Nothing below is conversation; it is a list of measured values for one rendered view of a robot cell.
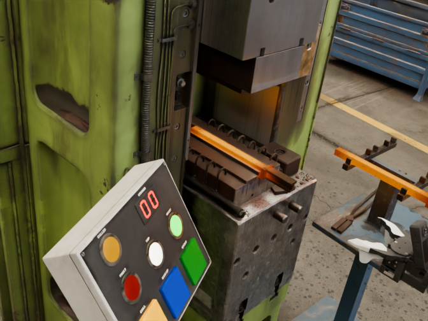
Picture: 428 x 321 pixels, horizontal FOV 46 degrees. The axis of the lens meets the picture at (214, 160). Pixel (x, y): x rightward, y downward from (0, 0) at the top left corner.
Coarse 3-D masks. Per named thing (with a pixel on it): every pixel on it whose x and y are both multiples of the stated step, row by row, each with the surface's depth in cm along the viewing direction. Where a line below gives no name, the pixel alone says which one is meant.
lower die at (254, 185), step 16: (208, 128) 169; (192, 144) 159; (208, 144) 159; (240, 144) 162; (192, 160) 153; (208, 160) 154; (224, 160) 153; (240, 160) 152; (272, 160) 156; (208, 176) 149; (224, 176) 147; (240, 176) 146; (256, 176) 147; (224, 192) 146; (240, 192) 145; (256, 192) 152
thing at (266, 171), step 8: (192, 128) 165; (200, 128) 165; (208, 136) 161; (216, 136) 162; (216, 144) 159; (224, 144) 158; (232, 152) 154; (240, 152) 155; (248, 160) 151; (256, 160) 151; (256, 168) 149; (264, 168) 147; (272, 168) 148; (264, 176) 148; (272, 176) 147; (280, 176) 144; (288, 176) 145; (280, 184) 145; (288, 184) 142
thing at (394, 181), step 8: (336, 152) 176; (344, 152) 174; (352, 160) 172; (360, 160) 171; (360, 168) 170; (368, 168) 168; (376, 168) 167; (376, 176) 167; (384, 176) 164; (392, 176) 164; (392, 184) 163; (400, 184) 161; (408, 184) 161; (408, 192) 160; (416, 192) 158; (424, 192) 158; (424, 200) 156
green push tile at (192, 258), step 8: (192, 240) 112; (192, 248) 111; (184, 256) 108; (192, 256) 110; (200, 256) 113; (184, 264) 107; (192, 264) 110; (200, 264) 113; (192, 272) 109; (200, 272) 112; (192, 280) 109
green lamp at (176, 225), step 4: (176, 216) 109; (172, 220) 107; (176, 220) 108; (180, 220) 110; (172, 224) 107; (176, 224) 108; (180, 224) 110; (172, 228) 107; (176, 228) 108; (180, 228) 109; (176, 232) 108; (180, 232) 109
